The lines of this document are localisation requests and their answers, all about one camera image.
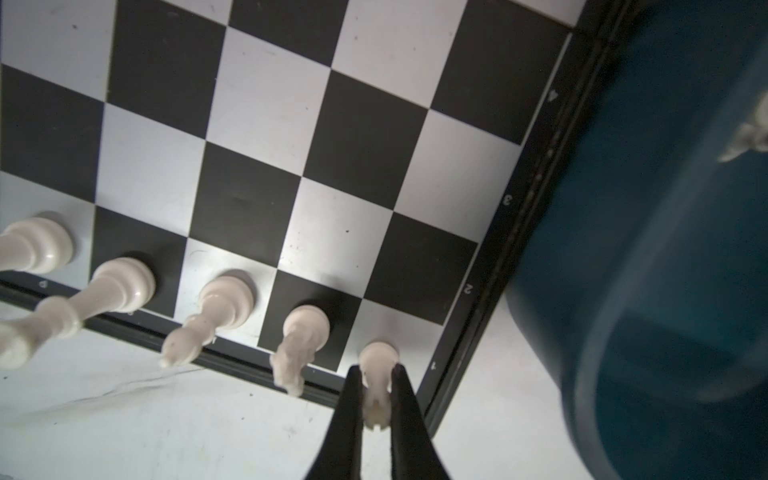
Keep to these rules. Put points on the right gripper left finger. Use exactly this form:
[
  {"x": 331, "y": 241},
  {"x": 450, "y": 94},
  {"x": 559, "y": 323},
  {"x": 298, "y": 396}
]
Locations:
[{"x": 340, "y": 454}]

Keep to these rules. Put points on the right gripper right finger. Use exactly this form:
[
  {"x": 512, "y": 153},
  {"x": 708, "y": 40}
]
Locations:
[{"x": 413, "y": 455}]

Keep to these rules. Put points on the white rook piece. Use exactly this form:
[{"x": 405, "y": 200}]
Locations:
[{"x": 376, "y": 362}]

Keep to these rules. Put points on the dark teal plastic tray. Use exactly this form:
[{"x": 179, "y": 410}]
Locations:
[{"x": 643, "y": 287}]

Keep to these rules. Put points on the black white chessboard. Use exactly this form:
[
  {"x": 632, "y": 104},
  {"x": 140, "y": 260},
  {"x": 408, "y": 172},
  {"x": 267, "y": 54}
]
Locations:
[{"x": 370, "y": 158}]

